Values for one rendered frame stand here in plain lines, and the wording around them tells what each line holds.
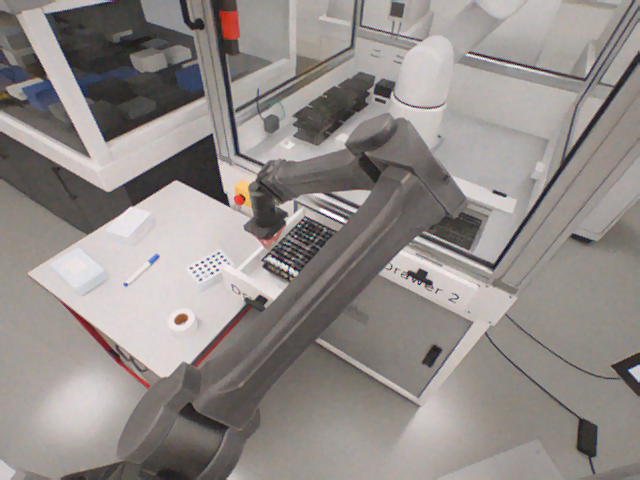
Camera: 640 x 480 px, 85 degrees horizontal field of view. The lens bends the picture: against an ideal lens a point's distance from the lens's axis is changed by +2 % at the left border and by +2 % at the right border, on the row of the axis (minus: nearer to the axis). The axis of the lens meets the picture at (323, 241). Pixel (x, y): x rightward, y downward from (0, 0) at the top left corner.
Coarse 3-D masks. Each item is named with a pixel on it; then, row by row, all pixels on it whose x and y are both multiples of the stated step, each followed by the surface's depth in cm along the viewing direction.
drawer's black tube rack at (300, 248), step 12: (300, 228) 106; (312, 228) 107; (288, 240) 103; (300, 240) 103; (312, 240) 103; (324, 240) 103; (276, 252) 100; (288, 252) 100; (300, 252) 100; (312, 252) 100; (264, 264) 100; (288, 264) 97; (300, 264) 97; (288, 276) 97
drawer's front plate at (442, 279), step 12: (396, 264) 101; (408, 264) 99; (420, 264) 96; (432, 264) 96; (396, 276) 105; (408, 276) 102; (432, 276) 96; (444, 276) 94; (456, 276) 93; (420, 288) 102; (444, 288) 97; (456, 288) 94; (468, 288) 92; (444, 300) 100; (456, 300) 97; (468, 300) 95
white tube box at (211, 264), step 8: (208, 256) 110; (216, 256) 110; (224, 256) 110; (192, 264) 107; (200, 264) 108; (208, 264) 108; (216, 264) 108; (232, 264) 108; (192, 272) 106; (200, 272) 105; (208, 272) 106; (216, 272) 106; (192, 280) 107; (200, 280) 105; (208, 280) 104; (216, 280) 107; (200, 288) 104
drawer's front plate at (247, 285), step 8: (224, 264) 92; (224, 272) 92; (232, 272) 90; (224, 280) 95; (232, 280) 92; (240, 280) 89; (248, 280) 89; (240, 288) 93; (248, 288) 90; (256, 288) 87; (264, 288) 87; (240, 296) 96; (248, 296) 93; (256, 296) 90; (264, 296) 88; (272, 296) 86
